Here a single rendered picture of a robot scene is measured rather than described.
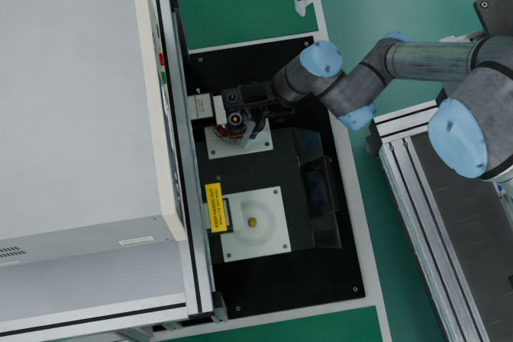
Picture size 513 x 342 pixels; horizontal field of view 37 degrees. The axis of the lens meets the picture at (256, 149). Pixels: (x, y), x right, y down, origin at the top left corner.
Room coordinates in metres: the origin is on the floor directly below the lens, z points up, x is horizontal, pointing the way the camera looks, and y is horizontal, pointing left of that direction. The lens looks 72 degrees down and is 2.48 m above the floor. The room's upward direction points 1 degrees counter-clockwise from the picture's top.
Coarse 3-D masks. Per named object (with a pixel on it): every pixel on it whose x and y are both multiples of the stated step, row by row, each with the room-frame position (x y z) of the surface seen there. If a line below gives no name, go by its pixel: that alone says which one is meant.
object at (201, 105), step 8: (192, 96) 0.63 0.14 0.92; (200, 96) 0.63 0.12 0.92; (208, 96) 0.63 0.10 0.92; (192, 104) 0.61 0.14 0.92; (200, 104) 0.61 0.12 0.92; (208, 104) 0.61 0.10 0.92; (216, 104) 0.62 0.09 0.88; (192, 112) 0.59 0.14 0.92; (200, 112) 0.59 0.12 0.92; (208, 112) 0.59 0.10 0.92; (216, 112) 0.60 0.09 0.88; (224, 112) 0.60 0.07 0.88; (192, 120) 0.57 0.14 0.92; (200, 120) 0.57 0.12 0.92; (208, 120) 0.57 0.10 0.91; (216, 120) 0.58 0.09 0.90; (224, 120) 0.59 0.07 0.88; (192, 128) 0.57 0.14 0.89
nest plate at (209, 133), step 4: (216, 96) 0.68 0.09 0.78; (220, 96) 0.68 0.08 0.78; (232, 112) 0.64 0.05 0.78; (240, 112) 0.64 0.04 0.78; (228, 116) 0.63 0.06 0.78; (244, 116) 0.63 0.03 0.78; (244, 120) 0.62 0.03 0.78; (224, 124) 0.61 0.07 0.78; (268, 124) 0.61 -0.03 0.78; (208, 128) 0.60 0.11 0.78; (212, 128) 0.60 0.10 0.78; (228, 128) 0.60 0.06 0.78; (240, 128) 0.60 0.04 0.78; (268, 128) 0.60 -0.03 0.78; (208, 132) 0.59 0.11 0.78; (212, 132) 0.59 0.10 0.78; (208, 136) 0.58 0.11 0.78; (212, 136) 0.58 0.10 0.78; (216, 136) 0.58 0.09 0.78
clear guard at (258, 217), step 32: (288, 128) 0.50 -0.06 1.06; (224, 160) 0.44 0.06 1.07; (256, 160) 0.43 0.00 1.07; (288, 160) 0.43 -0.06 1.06; (224, 192) 0.37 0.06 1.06; (256, 192) 0.37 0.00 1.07; (288, 192) 0.37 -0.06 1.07; (320, 192) 0.38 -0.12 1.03; (256, 224) 0.31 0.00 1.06; (288, 224) 0.31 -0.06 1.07; (320, 224) 0.31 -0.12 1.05; (224, 256) 0.25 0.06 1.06; (256, 256) 0.25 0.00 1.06
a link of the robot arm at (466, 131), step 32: (480, 64) 0.50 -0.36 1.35; (480, 96) 0.43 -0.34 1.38; (512, 96) 0.43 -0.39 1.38; (448, 128) 0.39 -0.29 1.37; (480, 128) 0.38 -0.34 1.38; (512, 128) 0.38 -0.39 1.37; (448, 160) 0.36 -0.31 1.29; (480, 160) 0.34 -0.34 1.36; (512, 160) 0.34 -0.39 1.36; (512, 192) 0.30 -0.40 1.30
